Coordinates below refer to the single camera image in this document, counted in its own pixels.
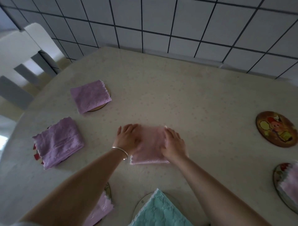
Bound teal folded cloth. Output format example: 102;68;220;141
129;188;194;226

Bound person's right hand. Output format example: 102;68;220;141
161;128;189;163

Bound silver bracelet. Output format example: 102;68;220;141
111;147;129;160

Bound person's left forearm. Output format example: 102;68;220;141
18;147;127;226

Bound pink cloth with scalloped edge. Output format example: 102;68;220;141
83;191;114;226

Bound light pink cloth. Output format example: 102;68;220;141
129;126;170;166

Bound round coaster with pale print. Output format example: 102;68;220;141
103;182;112;201

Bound red patterned round coaster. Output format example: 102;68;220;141
33;126;45;165

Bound white slatted chair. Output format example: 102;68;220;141
0;22;68;111

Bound pink cloth with teal layer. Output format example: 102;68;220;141
278;163;298;206

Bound plain round wooden coaster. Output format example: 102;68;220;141
87;86;112;112

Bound person's left hand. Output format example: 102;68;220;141
114;124;143;157

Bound person's right forearm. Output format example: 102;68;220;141
171;156;273;226

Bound round cartoon print coaster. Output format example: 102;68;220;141
256;111;298;148

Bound small purple folded cloth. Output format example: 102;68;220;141
70;80;112;114

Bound large purple folded cloth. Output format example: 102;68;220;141
32;117;85;170

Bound round coaster with red print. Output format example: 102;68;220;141
273;163;298;215

